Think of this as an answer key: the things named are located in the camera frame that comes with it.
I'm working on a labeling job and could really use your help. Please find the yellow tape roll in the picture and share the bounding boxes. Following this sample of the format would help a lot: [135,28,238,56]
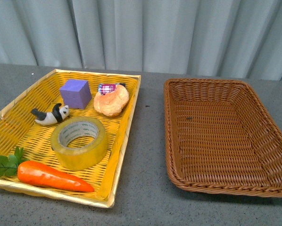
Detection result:
[50,116,107,170]

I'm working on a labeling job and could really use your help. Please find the brown wicker basket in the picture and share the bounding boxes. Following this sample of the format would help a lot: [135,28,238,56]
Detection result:
[164,79,282,197]

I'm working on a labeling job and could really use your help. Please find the toy bread croissant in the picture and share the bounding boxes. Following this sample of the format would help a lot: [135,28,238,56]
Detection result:
[94,84,129,117]

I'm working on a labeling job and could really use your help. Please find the small pink labelled can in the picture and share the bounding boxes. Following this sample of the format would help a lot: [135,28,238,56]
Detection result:
[98,83,126,95]

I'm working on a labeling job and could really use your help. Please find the purple foam cube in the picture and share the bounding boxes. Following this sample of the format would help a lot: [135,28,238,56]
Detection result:
[59,79,91,109]

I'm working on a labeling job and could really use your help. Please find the panda figurine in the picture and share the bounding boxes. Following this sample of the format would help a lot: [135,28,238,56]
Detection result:
[31,103,69,126]

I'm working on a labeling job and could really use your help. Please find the orange toy carrot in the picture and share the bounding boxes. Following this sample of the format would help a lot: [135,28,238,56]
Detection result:
[0,147,94,193]

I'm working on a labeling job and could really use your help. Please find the grey curtain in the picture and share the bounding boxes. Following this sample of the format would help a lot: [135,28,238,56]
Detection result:
[0,0,282,81]

